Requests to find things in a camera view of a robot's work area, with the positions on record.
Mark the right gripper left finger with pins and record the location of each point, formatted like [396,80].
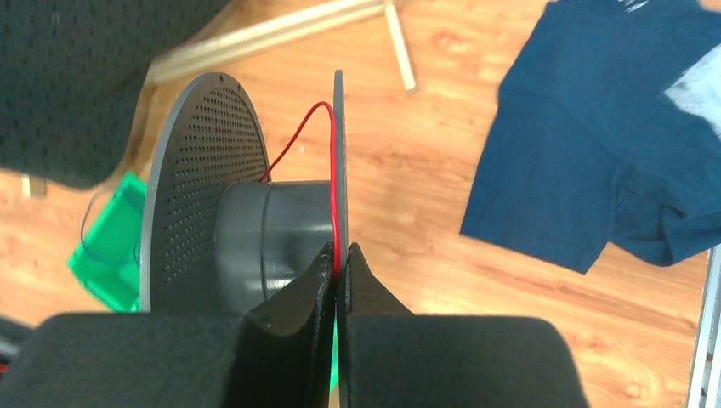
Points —
[276,355]

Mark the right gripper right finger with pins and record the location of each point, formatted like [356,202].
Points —
[391,357]

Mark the grey plastic cable spool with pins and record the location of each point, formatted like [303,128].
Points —
[218,232]

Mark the green three-compartment bin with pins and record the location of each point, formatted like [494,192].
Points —
[107,259]

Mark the wooden clothes rack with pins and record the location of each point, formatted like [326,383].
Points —
[210,46]

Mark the blue printed t-shirt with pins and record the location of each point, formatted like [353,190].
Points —
[607,132]

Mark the dark grey dotted garment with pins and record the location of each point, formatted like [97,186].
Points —
[71,76]

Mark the aluminium frame rail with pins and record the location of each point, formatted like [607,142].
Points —
[704,386]

